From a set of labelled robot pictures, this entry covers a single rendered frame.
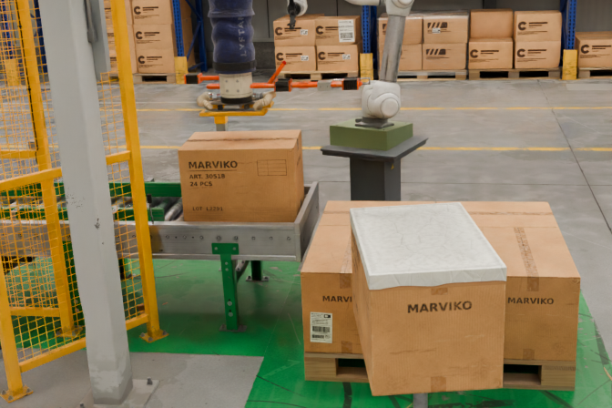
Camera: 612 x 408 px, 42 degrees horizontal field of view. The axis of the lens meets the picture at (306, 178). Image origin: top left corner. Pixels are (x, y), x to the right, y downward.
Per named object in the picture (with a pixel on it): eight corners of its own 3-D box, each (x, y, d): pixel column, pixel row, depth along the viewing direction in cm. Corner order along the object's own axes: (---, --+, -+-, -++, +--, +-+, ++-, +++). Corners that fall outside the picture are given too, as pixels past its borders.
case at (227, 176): (184, 223, 421) (177, 149, 410) (200, 199, 459) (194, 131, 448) (297, 222, 415) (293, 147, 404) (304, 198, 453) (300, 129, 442)
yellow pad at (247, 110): (198, 117, 410) (198, 107, 408) (204, 112, 419) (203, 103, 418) (264, 116, 405) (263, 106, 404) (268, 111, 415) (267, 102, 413)
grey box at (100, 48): (61, 73, 329) (51, -1, 320) (66, 71, 334) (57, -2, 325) (107, 72, 326) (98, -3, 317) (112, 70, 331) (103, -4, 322)
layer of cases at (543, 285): (304, 352, 366) (300, 271, 355) (330, 266, 460) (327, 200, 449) (576, 362, 348) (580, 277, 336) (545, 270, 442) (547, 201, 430)
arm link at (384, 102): (391, 117, 473) (402, 123, 452) (364, 115, 470) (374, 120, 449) (410, -16, 457) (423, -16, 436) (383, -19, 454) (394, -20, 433)
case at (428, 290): (504, 389, 244) (507, 267, 232) (372, 397, 242) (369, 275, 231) (459, 302, 301) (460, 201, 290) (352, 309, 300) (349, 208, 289)
